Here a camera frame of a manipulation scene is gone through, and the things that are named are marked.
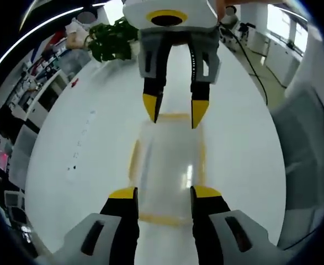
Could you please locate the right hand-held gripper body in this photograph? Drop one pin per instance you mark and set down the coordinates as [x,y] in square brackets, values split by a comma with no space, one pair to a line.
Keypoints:
[172,13]

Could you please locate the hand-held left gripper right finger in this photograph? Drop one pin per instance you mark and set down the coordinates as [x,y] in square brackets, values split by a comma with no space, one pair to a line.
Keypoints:
[219,220]

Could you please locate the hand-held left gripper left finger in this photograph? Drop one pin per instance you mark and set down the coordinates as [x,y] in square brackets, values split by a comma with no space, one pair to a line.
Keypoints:
[106,220]

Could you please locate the clear plastic food container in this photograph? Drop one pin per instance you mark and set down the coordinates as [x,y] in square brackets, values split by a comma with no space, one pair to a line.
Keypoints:
[168,165]

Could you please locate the person's right hand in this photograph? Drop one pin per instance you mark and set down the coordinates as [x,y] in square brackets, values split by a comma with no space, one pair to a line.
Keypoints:
[223,7]

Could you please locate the green potted plant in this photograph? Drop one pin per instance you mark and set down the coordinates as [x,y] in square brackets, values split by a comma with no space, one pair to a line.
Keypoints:
[112,41]

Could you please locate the white office desk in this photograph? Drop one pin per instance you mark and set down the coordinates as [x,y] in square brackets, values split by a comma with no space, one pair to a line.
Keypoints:
[272,52]

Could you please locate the small red object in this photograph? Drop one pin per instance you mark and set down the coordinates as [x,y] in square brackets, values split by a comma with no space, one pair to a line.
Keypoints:
[74,82]

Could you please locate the grey chair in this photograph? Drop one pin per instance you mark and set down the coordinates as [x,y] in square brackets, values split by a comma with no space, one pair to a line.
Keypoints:
[302,171]

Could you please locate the white shelving unit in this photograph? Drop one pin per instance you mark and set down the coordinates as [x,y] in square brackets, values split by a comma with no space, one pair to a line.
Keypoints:
[44,91]

